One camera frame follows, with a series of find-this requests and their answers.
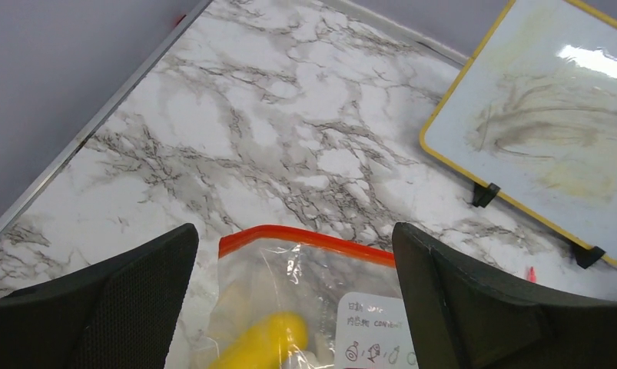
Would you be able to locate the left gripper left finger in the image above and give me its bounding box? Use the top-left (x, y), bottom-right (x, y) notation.
top-left (0, 223), bottom-right (199, 368)

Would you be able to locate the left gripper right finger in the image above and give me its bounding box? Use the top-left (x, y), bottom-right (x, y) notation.
top-left (392, 222), bottom-right (617, 368)

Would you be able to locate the clear orange-zip plastic bag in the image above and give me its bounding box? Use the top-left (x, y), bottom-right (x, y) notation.
top-left (191, 225), bottom-right (418, 368)

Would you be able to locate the yellow banana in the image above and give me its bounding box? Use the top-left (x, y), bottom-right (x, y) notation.
top-left (208, 311), bottom-right (310, 369)

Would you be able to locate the yellow-framed whiteboard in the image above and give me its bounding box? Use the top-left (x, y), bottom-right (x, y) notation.
top-left (420, 1), bottom-right (617, 268)

